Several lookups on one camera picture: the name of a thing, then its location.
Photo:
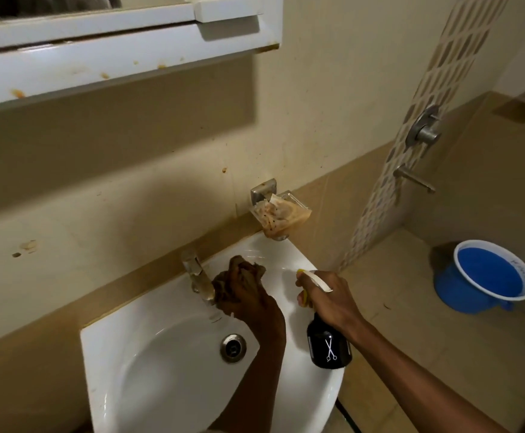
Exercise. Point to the person's right hand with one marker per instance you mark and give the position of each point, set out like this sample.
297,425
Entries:
334,302

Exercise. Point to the person's left hand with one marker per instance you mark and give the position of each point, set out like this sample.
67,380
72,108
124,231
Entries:
255,306

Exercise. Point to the person's right fingers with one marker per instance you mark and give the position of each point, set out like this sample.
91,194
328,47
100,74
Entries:
313,298

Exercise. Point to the person's left fingers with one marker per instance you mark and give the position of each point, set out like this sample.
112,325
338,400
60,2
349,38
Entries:
235,284

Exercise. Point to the brown cleaning cloth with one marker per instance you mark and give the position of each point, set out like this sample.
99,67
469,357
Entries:
251,268

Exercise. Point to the black spray bottle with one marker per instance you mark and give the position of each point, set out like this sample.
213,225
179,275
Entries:
329,347

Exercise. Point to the person's left forearm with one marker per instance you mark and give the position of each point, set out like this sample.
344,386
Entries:
255,383

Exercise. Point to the person's right forearm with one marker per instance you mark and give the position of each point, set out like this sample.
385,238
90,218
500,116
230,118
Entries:
420,383

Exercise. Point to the metal sink faucet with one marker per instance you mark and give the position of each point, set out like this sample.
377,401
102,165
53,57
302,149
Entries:
195,272

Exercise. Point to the metal sink drain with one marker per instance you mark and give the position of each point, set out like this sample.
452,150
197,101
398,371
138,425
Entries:
233,348

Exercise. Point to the white ceramic sink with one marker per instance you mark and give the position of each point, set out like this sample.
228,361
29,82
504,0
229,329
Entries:
163,369

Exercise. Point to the blue plastic bucket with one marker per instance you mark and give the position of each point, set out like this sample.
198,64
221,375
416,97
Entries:
483,279

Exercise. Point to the metal shower mixer knob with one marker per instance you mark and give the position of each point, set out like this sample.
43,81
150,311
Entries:
422,130

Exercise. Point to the white mirror cabinet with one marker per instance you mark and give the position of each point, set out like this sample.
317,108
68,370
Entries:
109,54

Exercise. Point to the stained wall soap dish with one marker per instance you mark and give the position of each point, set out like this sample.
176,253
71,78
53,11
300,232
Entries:
280,214

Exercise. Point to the metal wall tap spout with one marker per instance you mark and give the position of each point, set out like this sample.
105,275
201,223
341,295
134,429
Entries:
413,178

